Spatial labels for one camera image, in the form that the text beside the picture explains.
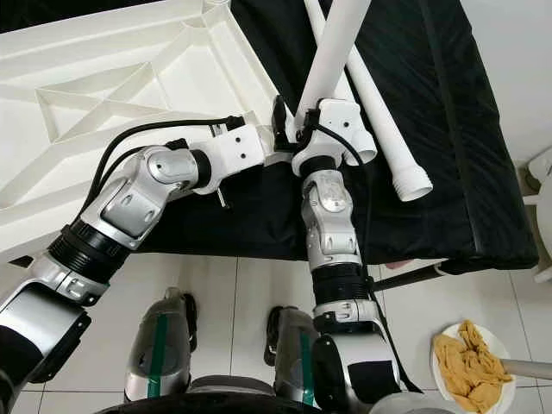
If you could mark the white plastic table top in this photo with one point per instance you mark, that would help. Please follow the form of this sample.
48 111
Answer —
121 69

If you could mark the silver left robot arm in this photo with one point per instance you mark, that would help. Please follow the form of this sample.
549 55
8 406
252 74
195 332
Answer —
151 198

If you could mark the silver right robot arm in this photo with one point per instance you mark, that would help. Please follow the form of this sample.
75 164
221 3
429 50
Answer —
332 216

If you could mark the silver robot left leg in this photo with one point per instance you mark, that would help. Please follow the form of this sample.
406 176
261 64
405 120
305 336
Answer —
159 345

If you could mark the silver robot leg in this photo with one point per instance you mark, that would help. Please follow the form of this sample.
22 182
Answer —
300 358
159 345

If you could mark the silver robot right leg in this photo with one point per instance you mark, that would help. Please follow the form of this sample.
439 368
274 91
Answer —
300 358

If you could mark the black robot waist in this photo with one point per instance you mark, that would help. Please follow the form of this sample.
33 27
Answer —
241 407

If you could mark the white plastic furniture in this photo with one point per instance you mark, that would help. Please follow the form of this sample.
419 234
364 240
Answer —
542 224

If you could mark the yellow fried snacks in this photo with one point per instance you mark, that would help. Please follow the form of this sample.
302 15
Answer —
470 366

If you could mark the grey metal pole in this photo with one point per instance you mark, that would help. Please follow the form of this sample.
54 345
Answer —
530 369

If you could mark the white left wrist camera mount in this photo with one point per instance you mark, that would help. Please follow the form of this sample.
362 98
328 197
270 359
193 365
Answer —
237 148

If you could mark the black table frame bar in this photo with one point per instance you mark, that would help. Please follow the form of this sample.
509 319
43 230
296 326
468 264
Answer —
28 261

